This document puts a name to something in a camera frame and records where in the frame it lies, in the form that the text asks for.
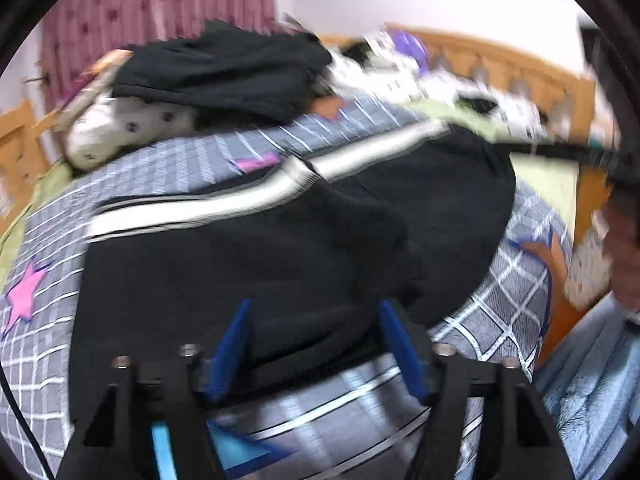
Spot white floral duvet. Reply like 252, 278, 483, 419
62, 32, 548, 171

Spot black pants with white stripe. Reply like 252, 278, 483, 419
68, 124, 515, 422

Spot grey checkered bed sheet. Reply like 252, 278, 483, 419
1, 98, 573, 479

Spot green fleece blanket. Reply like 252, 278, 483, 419
1, 99, 578, 298

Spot purple plush toy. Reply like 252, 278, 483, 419
388, 29, 430, 73

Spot purple patterned pillow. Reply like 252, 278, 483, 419
53, 49, 132, 131

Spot wooden bed frame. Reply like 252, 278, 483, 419
0, 22, 616, 361

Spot star patterned waste bin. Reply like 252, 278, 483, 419
564, 226, 612, 311

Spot maroon striped curtain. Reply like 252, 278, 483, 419
42, 0, 276, 105

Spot black jacket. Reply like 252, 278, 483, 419
112, 21, 332, 126

